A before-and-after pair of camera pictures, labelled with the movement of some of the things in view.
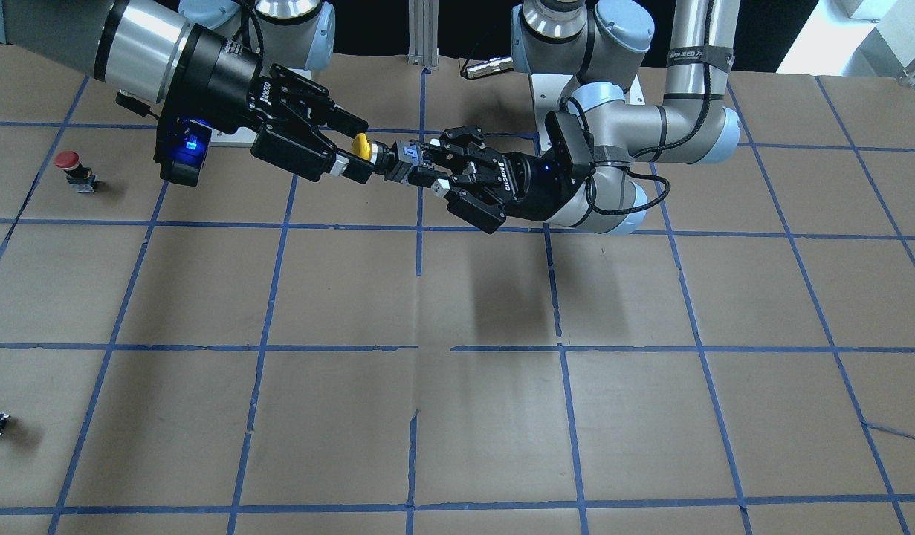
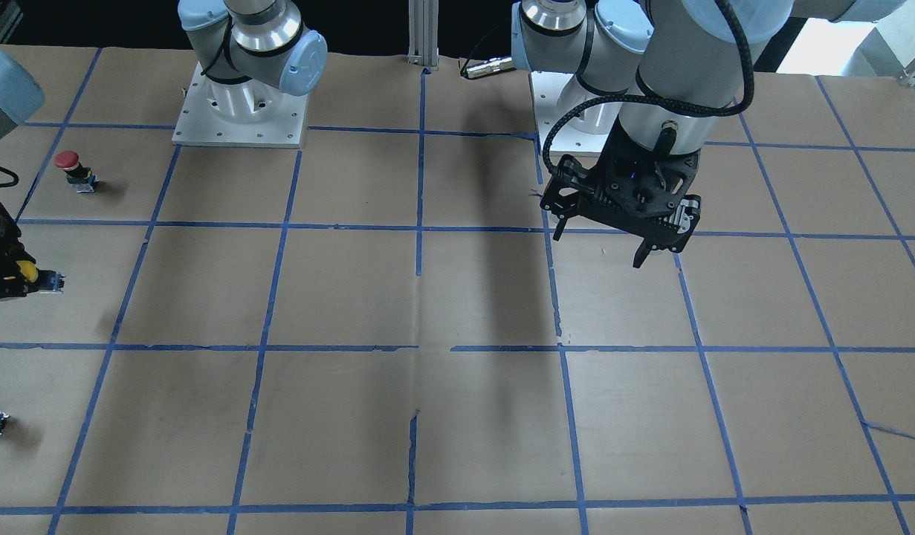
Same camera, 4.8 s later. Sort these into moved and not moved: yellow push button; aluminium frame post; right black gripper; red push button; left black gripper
Moved: right black gripper; left black gripper; yellow push button
Not moved: aluminium frame post; red push button
